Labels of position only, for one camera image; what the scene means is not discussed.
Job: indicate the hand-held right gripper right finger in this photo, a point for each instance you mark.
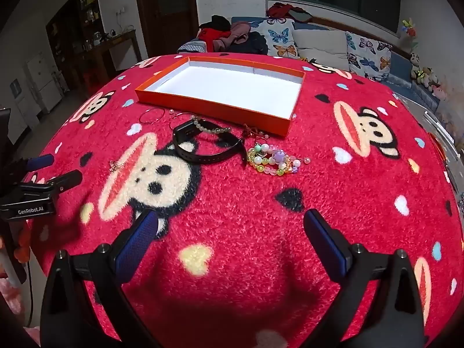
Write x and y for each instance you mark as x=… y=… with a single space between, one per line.
x=326 y=239

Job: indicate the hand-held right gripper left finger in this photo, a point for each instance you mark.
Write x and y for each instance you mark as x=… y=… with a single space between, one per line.
x=137 y=243

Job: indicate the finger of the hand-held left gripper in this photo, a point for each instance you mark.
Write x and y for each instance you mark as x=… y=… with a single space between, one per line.
x=65 y=180
x=40 y=162

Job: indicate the silver hoop earring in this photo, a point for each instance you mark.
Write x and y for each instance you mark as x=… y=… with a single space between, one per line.
x=170 y=122
x=141 y=118

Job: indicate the black smart watch band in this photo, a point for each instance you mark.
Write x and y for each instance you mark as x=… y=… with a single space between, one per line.
x=185 y=129

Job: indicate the orange cardboard box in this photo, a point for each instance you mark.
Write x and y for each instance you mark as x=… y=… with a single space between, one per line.
x=224 y=87

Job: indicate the person's left hand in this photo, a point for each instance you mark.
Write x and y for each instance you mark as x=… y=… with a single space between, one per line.
x=21 y=241

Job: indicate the white cabinet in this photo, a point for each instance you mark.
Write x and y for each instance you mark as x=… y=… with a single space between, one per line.
x=41 y=79

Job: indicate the pink fuzzy cloth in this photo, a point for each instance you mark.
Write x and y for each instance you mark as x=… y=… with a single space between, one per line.
x=11 y=297

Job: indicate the red monkey print blanket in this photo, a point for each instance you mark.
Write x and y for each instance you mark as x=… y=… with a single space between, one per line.
x=235 y=206

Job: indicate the wooden desk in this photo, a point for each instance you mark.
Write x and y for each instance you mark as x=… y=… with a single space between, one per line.
x=116 y=45

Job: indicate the dark shelf cabinet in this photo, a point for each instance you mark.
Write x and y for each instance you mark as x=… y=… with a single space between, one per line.
x=79 y=25

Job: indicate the grey patterned cushion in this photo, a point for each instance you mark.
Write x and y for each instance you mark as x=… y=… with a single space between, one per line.
x=192 y=46

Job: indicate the pink plush toy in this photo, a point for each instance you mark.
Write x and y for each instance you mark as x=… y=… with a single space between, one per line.
x=441 y=92

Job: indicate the small butterfly print pillow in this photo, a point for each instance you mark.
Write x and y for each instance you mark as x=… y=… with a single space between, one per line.
x=369 y=56

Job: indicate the blue sofa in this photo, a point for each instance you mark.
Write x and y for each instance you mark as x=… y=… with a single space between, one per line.
x=402 y=65

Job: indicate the plain grey pillow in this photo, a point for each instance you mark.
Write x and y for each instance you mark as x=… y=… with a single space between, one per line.
x=321 y=49

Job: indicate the plush toy in yellow vest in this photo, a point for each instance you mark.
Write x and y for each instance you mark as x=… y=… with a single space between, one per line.
x=420 y=73

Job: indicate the beige plush toy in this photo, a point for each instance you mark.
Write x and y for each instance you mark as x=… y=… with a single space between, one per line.
x=431 y=76

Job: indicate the dark wooden door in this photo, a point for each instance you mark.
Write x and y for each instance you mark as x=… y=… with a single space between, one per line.
x=166 y=11

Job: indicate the panda plush toy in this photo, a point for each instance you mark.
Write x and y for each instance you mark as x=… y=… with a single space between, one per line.
x=415 y=60

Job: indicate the red garment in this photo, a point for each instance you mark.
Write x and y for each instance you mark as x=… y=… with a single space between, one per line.
x=212 y=35

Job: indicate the large butterfly print pillow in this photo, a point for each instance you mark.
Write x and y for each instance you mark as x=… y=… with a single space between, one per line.
x=279 y=38

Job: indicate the black backpack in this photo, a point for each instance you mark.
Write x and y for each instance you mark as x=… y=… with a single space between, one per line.
x=253 y=43

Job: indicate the black garment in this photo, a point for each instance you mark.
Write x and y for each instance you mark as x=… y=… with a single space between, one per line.
x=215 y=21

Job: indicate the pink garment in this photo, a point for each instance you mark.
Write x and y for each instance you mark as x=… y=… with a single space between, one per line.
x=237 y=32

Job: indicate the toy flower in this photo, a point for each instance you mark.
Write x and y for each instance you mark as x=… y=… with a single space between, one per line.
x=409 y=29

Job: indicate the red and brown clothes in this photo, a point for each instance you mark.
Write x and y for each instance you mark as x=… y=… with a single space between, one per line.
x=286 y=11

